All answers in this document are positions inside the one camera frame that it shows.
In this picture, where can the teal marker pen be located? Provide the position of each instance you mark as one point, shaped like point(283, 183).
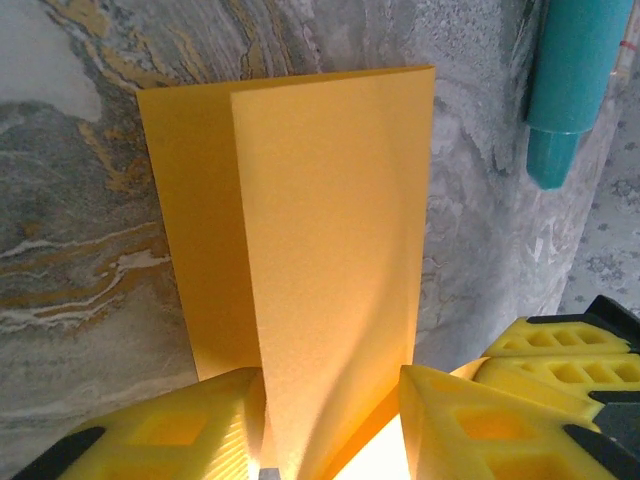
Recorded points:
point(570, 75)

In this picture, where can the orange paper sheet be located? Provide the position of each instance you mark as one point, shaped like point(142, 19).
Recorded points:
point(325, 225)

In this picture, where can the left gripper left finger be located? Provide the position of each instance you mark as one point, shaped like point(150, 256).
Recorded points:
point(175, 440)

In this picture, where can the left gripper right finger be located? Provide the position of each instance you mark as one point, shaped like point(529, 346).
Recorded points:
point(475, 440)

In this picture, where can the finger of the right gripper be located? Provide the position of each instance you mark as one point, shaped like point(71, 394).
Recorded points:
point(550, 372)
point(575, 335)

